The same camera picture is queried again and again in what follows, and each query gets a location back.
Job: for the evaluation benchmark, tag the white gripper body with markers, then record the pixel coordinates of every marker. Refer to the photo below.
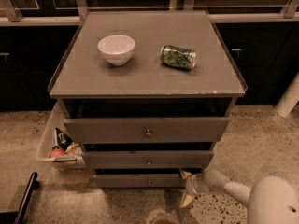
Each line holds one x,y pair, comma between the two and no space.
192,184

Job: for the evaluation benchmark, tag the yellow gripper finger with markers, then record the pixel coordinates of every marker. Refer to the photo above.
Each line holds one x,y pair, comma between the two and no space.
184,174
186,199

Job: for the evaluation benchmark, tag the grey bottom drawer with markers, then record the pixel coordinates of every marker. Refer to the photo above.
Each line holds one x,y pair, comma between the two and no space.
140,181

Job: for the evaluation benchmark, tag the grey drawer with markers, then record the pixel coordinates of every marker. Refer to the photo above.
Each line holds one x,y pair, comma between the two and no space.
146,130
140,181
147,159

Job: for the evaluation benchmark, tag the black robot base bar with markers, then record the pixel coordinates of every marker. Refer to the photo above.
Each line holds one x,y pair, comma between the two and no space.
17,216

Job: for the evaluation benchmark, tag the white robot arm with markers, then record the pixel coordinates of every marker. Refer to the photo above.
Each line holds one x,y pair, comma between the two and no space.
271,200

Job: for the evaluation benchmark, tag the grey middle drawer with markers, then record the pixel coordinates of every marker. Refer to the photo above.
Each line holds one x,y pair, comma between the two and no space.
147,159

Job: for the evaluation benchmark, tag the grey top drawer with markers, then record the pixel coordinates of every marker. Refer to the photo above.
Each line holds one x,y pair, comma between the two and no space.
146,130

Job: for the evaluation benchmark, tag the grey drawer cabinet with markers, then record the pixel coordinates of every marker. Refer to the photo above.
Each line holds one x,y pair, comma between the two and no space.
87,86

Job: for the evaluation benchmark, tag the crumpled tan snack packet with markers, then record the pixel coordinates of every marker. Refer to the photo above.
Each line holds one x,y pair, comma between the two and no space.
74,149

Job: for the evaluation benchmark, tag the green soda can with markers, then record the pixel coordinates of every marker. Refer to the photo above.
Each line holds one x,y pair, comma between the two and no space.
178,57

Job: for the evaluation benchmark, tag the black snack bag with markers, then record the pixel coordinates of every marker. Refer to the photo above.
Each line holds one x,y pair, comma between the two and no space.
62,140

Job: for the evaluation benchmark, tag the white table leg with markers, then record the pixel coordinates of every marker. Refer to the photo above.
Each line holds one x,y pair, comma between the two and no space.
289,99

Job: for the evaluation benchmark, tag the red apple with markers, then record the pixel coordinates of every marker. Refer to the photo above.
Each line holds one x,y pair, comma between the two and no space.
56,152

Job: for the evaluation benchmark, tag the clear plastic bin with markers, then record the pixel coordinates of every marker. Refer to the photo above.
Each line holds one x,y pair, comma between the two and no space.
47,143

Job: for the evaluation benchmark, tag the white ceramic bowl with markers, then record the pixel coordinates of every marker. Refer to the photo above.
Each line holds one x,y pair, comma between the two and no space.
117,49

